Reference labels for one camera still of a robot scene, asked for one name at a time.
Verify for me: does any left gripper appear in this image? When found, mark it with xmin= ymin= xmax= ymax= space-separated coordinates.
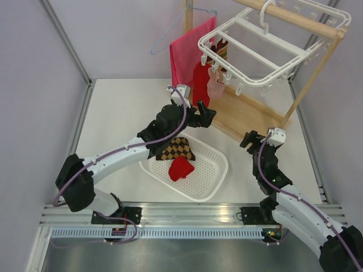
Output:
xmin=167 ymin=100 xmax=216 ymax=142

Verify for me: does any brown argyle sock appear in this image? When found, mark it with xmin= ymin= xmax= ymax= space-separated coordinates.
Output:
xmin=155 ymin=137 xmax=196 ymax=161

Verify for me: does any red sock with white print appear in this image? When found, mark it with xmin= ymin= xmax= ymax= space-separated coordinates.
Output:
xmin=168 ymin=156 xmax=195 ymax=182

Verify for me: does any white clip drying hanger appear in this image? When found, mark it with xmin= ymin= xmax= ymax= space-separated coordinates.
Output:
xmin=198 ymin=1 xmax=352 ymax=95

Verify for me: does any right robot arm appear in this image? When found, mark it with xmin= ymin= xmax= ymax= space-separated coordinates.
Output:
xmin=240 ymin=127 xmax=362 ymax=271

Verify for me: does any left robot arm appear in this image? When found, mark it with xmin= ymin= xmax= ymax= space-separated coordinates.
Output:
xmin=53 ymin=101 xmax=216 ymax=224

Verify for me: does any plain red sock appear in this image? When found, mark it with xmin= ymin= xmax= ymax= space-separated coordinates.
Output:
xmin=192 ymin=62 xmax=210 ymax=106

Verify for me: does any wooden drying rack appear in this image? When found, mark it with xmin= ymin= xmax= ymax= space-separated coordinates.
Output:
xmin=170 ymin=0 xmax=350 ymax=144

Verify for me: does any pink sock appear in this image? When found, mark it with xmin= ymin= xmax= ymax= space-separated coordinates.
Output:
xmin=206 ymin=68 xmax=225 ymax=100

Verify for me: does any white perforated plastic basket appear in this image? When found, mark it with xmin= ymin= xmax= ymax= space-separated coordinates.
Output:
xmin=139 ymin=133 xmax=229 ymax=202

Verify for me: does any pink cloth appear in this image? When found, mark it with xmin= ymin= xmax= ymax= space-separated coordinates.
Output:
xmin=169 ymin=16 xmax=216 ymax=87

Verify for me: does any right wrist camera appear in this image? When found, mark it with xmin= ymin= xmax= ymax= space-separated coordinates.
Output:
xmin=267 ymin=127 xmax=286 ymax=147

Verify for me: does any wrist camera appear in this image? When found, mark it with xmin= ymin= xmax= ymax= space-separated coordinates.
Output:
xmin=167 ymin=84 xmax=191 ymax=108
xmin=267 ymin=127 xmax=286 ymax=147

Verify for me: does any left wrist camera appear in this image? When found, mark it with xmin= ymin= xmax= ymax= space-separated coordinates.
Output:
xmin=167 ymin=84 xmax=191 ymax=108

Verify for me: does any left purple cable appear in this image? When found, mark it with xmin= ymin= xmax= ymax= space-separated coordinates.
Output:
xmin=53 ymin=86 xmax=189 ymax=209

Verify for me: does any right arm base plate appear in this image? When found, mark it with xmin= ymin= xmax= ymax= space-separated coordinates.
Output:
xmin=238 ymin=206 xmax=276 ymax=226

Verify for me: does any blue wire hanger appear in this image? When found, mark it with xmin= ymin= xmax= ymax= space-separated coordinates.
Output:
xmin=150 ymin=0 xmax=218 ymax=55

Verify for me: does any aluminium mounting rail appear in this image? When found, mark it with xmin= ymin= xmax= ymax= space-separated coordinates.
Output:
xmin=39 ymin=201 xmax=345 ymax=226

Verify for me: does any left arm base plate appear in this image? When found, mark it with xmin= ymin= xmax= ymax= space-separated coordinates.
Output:
xmin=91 ymin=207 xmax=142 ymax=225

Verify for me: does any slotted cable duct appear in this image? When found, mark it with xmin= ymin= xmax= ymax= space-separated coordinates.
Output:
xmin=51 ymin=227 xmax=264 ymax=240

